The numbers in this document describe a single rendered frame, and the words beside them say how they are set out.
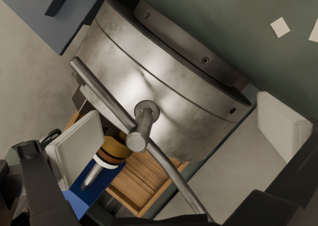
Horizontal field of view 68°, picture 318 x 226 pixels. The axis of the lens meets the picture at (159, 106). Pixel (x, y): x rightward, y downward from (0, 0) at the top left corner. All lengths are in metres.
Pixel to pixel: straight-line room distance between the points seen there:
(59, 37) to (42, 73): 1.06
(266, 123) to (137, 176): 0.62
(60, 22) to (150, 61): 0.69
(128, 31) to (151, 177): 0.53
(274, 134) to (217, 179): 1.57
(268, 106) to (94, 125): 0.13
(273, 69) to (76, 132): 0.21
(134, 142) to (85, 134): 0.07
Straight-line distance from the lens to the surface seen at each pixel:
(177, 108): 0.31
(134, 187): 0.79
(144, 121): 0.26
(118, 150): 0.48
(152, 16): 0.36
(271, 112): 0.17
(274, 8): 0.28
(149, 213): 1.28
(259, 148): 1.65
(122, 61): 0.31
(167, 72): 0.29
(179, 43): 0.34
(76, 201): 0.60
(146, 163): 0.74
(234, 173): 1.71
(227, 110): 0.34
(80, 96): 0.39
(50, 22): 0.98
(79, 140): 0.17
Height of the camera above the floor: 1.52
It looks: 72 degrees down
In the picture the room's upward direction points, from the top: 131 degrees counter-clockwise
